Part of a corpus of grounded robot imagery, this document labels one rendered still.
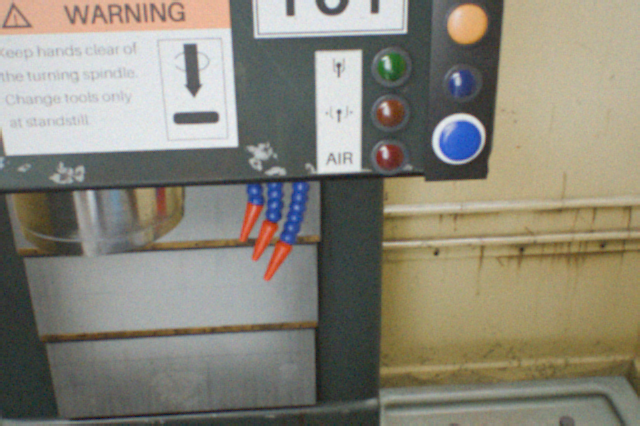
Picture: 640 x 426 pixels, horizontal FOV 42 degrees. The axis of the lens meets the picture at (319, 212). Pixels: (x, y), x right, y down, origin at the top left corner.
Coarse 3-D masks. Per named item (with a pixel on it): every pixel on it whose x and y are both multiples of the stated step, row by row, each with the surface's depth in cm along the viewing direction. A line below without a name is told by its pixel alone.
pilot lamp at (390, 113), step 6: (384, 102) 55; (390, 102) 55; (396, 102) 55; (378, 108) 55; (384, 108) 55; (390, 108) 55; (396, 108) 55; (402, 108) 55; (378, 114) 55; (384, 114) 55; (390, 114) 55; (396, 114) 55; (402, 114) 56; (384, 120) 56; (390, 120) 56; (396, 120) 56; (390, 126) 56
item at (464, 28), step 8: (464, 8) 53; (472, 8) 53; (456, 16) 53; (464, 16) 53; (472, 16) 53; (480, 16) 53; (448, 24) 53; (456, 24) 53; (464, 24) 53; (472, 24) 53; (480, 24) 53; (456, 32) 53; (464, 32) 53; (472, 32) 53; (480, 32) 53; (456, 40) 53; (464, 40) 53; (472, 40) 53
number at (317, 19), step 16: (320, 0) 52; (336, 0) 52; (352, 0) 52; (368, 0) 52; (384, 0) 52; (320, 16) 53; (336, 16) 53; (352, 16) 53; (368, 16) 53; (384, 16) 53
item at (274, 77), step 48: (240, 0) 52; (240, 48) 53; (288, 48) 54; (336, 48) 54; (240, 96) 55; (288, 96) 55; (0, 144) 55; (240, 144) 56; (288, 144) 57; (0, 192) 57; (48, 192) 58
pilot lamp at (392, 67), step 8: (384, 56) 54; (392, 56) 54; (400, 56) 54; (384, 64) 54; (392, 64) 54; (400, 64) 54; (384, 72) 54; (392, 72) 54; (400, 72) 54; (392, 80) 54
